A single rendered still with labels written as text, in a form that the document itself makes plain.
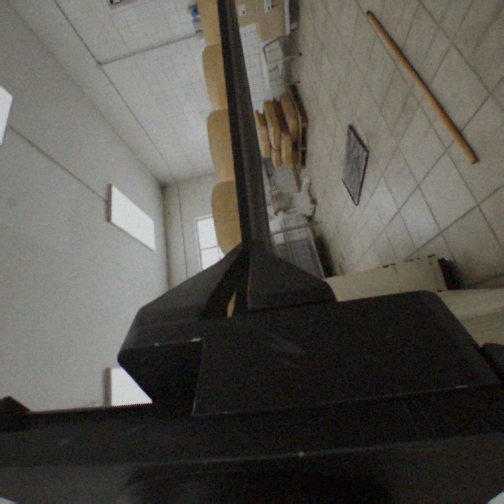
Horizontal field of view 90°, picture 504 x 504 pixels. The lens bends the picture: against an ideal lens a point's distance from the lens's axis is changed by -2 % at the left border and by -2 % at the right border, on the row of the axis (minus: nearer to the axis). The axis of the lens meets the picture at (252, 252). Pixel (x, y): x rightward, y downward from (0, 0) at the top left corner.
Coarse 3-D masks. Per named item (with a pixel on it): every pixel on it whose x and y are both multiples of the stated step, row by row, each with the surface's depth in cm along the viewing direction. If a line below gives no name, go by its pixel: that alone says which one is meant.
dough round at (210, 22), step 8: (200, 0) 19; (208, 0) 19; (216, 0) 18; (200, 8) 19; (208, 8) 19; (216, 8) 19; (200, 16) 19; (208, 16) 19; (216, 16) 19; (208, 24) 19; (216, 24) 19; (208, 32) 19; (216, 32) 19; (208, 40) 20; (216, 40) 20
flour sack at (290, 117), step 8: (280, 96) 388; (288, 96) 382; (280, 104) 403; (288, 104) 375; (288, 112) 368; (288, 120) 368; (296, 120) 364; (288, 128) 379; (296, 128) 377; (296, 136) 392
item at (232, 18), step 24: (240, 48) 29; (240, 72) 22; (240, 96) 18; (240, 120) 15; (240, 144) 13; (240, 168) 13; (240, 192) 12; (264, 192) 48; (240, 216) 12; (264, 216) 32; (264, 240) 24
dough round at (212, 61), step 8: (208, 48) 18; (216, 48) 17; (208, 56) 17; (216, 56) 17; (208, 64) 17; (216, 64) 17; (208, 72) 17; (216, 72) 17; (208, 80) 18; (216, 80) 18; (224, 80) 18; (208, 88) 18; (216, 88) 18; (224, 88) 18; (216, 96) 18; (224, 96) 18; (216, 104) 19; (224, 104) 19
